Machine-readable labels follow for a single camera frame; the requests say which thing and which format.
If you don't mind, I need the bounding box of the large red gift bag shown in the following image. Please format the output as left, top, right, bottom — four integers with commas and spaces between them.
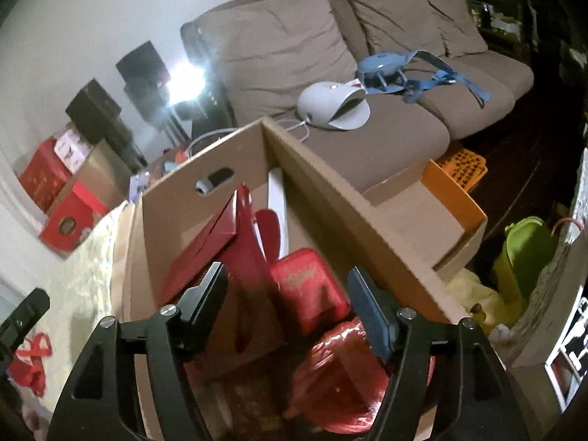
161, 184, 253, 306

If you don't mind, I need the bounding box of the flat cardboard carton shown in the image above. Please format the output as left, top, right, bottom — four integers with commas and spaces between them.
361, 165, 488, 281

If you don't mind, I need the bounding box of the black speaker on stand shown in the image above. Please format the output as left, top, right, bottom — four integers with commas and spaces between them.
115, 40, 184, 134
65, 78, 148, 173

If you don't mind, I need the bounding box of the yellow cloth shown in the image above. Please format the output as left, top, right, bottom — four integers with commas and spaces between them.
448, 269, 510, 331

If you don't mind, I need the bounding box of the red plastic twine ball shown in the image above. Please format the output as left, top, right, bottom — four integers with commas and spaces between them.
282, 317, 435, 435

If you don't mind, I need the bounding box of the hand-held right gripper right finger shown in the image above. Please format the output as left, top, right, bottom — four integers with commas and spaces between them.
347, 266, 517, 441

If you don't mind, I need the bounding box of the orange plastic crate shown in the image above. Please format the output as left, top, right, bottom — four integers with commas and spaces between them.
422, 148, 488, 233

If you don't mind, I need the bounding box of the white dome-shaped device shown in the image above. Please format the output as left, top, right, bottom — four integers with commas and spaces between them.
297, 80, 370, 130

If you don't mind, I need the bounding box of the red patterned gift box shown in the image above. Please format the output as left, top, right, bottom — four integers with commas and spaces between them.
18, 138, 74, 214

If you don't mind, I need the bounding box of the small beige sofa cushion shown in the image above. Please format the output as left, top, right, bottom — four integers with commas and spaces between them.
427, 0, 488, 59

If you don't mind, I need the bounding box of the red rounded tin case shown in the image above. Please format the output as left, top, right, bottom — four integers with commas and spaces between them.
271, 248, 350, 336

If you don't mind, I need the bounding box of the white hoop cable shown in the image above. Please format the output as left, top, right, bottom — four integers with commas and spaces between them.
186, 119, 313, 157

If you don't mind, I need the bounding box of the medium beige sofa cushion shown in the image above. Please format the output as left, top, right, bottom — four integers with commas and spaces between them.
344, 0, 453, 58

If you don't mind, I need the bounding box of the carton of assorted clutter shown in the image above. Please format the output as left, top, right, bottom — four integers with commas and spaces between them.
131, 147, 194, 203

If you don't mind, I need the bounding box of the large brown carton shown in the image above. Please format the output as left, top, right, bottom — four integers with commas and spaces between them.
46, 140, 139, 221

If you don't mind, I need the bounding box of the cardboard box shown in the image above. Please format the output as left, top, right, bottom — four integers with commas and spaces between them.
112, 116, 469, 441

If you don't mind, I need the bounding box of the white lint brush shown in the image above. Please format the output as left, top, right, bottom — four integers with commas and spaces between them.
255, 168, 289, 260

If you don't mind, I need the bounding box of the red chocolate gift bag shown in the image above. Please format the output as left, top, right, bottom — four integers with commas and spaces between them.
39, 181, 111, 253

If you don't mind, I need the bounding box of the yellow checked tablecloth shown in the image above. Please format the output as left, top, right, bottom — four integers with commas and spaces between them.
0, 202, 134, 441

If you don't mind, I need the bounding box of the red foil pouch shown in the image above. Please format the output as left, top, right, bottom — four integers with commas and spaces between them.
230, 184, 281, 304

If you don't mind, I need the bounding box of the beige sofa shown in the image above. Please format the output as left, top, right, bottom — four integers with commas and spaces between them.
180, 0, 536, 194

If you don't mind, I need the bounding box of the bright lamp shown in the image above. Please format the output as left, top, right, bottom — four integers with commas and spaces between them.
163, 62, 207, 104

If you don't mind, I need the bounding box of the green plastic stool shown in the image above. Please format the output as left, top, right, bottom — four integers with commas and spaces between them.
491, 216, 559, 304

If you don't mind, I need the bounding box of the small labelled red gift bag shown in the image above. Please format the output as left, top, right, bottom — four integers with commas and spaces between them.
8, 332, 52, 398

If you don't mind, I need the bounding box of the small white printed box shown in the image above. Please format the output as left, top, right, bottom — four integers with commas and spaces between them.
54, 129, 95, 175

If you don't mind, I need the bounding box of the printed paper bag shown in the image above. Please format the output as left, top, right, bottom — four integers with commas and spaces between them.
501, 218, 588, 414

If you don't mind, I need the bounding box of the large beige sofa cushion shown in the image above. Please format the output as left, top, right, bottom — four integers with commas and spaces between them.
190, 0, 358, 125

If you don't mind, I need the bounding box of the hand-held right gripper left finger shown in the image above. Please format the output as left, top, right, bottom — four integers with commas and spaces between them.
48, 262, 229, 441

